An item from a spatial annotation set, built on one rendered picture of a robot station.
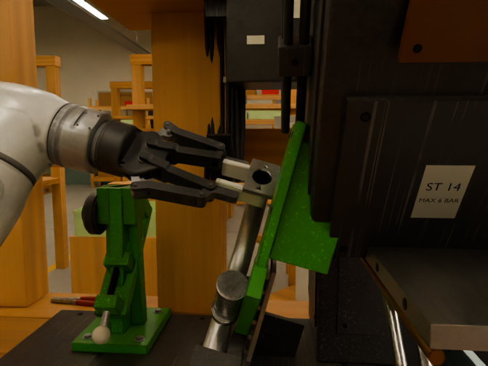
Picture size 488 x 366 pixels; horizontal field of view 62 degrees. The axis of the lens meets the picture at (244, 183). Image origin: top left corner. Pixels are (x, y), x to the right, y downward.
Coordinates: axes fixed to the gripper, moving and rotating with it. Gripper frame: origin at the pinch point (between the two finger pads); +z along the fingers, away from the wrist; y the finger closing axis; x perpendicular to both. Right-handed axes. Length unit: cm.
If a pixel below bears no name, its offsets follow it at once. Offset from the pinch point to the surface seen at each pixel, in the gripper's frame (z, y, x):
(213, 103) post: -11.4, 26.3, 11.4
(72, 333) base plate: -23.8, -17.2, 34.4
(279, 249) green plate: 6.5, -10.4, -3.1
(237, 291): 3.1, -15.4, -0.1
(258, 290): 5.3, -15.7, -2.6
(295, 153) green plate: 5.2, -3.4, -11.9
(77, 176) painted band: -491, 537, 858
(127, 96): -404, 706, 689
